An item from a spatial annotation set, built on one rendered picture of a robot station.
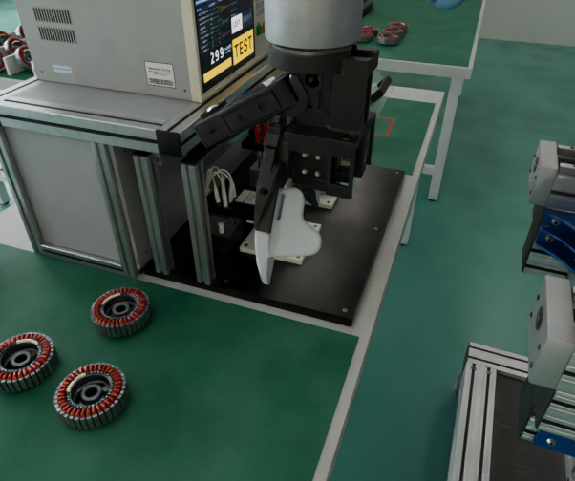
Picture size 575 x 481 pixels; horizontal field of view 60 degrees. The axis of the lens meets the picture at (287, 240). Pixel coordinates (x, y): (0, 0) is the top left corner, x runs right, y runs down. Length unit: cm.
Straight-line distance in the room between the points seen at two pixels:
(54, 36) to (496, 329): 181
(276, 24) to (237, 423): 63
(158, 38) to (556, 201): 85
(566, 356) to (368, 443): 108
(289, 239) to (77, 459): 56
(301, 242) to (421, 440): 139
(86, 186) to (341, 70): 76
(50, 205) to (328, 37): 90
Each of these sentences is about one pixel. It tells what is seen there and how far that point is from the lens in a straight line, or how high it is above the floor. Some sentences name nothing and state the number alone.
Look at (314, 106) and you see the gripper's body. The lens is 42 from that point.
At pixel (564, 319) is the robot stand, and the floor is 99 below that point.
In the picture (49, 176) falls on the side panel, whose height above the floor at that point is 97.
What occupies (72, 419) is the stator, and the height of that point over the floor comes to 78.
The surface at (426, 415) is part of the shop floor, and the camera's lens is 183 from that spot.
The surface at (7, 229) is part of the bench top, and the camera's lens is 143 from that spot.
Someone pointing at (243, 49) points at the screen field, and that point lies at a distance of 114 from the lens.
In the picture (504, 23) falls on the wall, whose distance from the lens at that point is 634.
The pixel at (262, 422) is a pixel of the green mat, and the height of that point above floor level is 75.
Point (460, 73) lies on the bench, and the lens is 256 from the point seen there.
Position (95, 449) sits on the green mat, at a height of 75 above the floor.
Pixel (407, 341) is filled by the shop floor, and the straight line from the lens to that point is 203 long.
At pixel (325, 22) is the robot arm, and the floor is 138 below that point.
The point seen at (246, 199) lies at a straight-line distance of 113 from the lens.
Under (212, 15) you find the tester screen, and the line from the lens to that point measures 101.
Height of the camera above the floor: 146
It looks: 36 degrees down
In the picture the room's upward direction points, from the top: straight up
